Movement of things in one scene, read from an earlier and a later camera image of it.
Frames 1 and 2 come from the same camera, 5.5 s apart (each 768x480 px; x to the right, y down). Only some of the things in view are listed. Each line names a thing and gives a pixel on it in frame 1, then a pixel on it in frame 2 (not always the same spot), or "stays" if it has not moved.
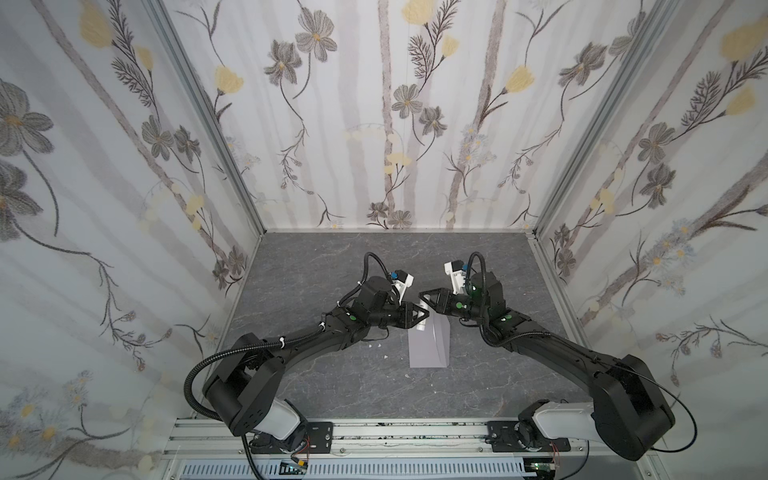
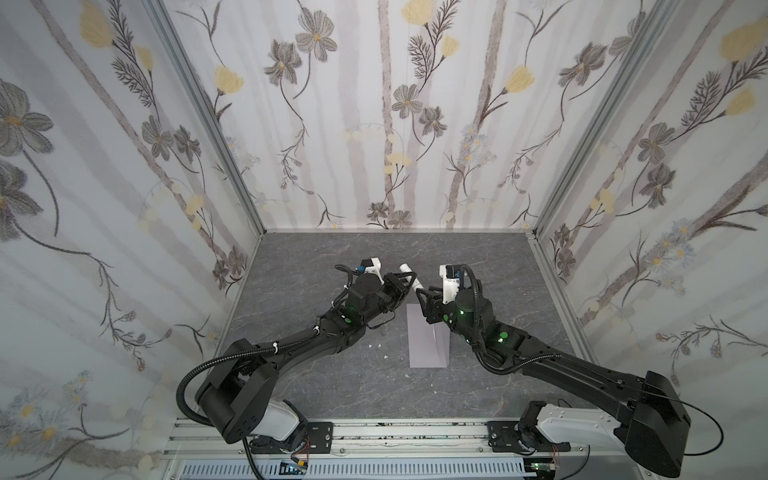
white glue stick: [422, 325] → [405, 268]
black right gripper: [447, 301] → [435, 303]
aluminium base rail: [362, 439] stays
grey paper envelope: [430, 347] stays
